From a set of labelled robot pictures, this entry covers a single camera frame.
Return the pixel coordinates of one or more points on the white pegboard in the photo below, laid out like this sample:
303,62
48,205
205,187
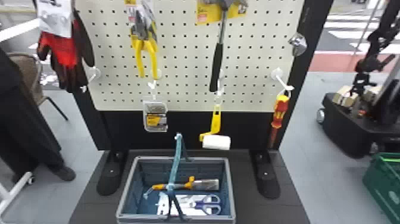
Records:
187,62

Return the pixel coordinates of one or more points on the person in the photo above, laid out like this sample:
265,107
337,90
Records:
22,125

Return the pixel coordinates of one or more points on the blue scissors on white card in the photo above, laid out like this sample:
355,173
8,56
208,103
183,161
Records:
193,204

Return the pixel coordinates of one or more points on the red and black gloves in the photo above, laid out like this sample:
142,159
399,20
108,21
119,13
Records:
64,47

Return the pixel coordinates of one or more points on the blue basket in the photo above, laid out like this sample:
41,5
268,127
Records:
176,187

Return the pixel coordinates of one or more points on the brown chair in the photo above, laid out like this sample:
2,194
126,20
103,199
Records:
29,75

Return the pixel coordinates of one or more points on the yellow pliers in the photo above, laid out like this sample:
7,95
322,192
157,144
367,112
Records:
144,40

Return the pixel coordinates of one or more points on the green basket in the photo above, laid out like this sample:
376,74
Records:
384,184

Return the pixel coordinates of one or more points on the black hammer on yellow card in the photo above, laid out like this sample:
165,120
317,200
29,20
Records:
218,47

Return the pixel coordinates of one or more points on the red and yellow screwdriver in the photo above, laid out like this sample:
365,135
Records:
278,115

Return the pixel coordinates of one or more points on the yellow paint roller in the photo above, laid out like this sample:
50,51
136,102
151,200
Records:
215,137

